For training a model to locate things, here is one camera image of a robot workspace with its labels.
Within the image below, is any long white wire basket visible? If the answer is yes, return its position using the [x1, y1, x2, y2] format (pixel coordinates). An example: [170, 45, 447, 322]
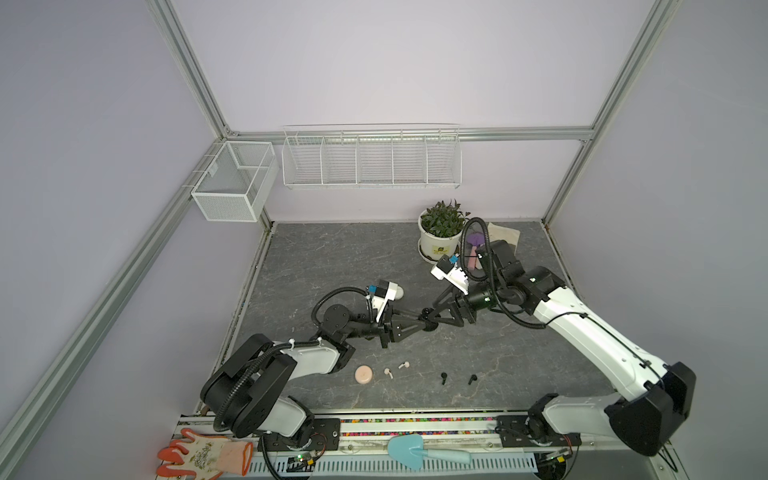
[282, 124, 463, 189]

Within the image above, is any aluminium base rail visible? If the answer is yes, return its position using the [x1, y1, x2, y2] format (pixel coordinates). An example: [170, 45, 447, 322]
[173, 409, 673, 452]

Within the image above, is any purple pink garden trowel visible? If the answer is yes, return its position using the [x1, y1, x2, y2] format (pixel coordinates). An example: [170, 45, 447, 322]
[466, 232, 485, 270]

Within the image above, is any orange white work glove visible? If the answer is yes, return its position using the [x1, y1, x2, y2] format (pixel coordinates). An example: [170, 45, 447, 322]
[156, 428, 255, 479]

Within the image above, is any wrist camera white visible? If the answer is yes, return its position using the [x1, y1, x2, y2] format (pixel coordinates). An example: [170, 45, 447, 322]
[368, 280, 399, 323]
[431, 255, 470, 295]

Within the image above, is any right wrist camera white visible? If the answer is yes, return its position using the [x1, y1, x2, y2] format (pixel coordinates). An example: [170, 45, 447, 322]
[431, 255, 470, 295]

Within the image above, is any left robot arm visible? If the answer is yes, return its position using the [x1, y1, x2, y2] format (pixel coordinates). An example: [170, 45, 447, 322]
[200, 282, 437, 446]

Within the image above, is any pink earbud charging case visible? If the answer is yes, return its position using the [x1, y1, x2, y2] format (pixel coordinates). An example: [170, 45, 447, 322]
[354, 365, 374, 385]

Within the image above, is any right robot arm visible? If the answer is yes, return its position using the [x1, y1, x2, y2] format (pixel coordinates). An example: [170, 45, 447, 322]
[422, 217, 696, 457]

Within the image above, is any teal garden trowel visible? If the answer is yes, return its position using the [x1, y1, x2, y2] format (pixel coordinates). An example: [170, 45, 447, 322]
[387, 434, 472, 470]

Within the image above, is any potted green plant white pot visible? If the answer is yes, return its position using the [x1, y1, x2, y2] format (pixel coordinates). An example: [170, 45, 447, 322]
[418, 199, 470, 256]

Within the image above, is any black earbud charging case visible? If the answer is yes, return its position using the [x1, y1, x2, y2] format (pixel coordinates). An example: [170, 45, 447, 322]
[419, 307, 439, 332]

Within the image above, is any white mesh box basket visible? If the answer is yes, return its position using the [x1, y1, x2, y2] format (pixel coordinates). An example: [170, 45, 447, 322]
[192, 141, 279, 223]

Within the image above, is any white plant saucer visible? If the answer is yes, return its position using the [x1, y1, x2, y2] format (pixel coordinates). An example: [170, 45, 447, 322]
[417, 241, 445, 265]

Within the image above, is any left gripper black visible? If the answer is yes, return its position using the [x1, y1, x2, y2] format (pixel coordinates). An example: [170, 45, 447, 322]
[343, 305, 424, 350]

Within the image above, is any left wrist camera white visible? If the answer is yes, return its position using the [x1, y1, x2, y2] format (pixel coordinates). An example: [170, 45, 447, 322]
[368, 280, 399, 323]

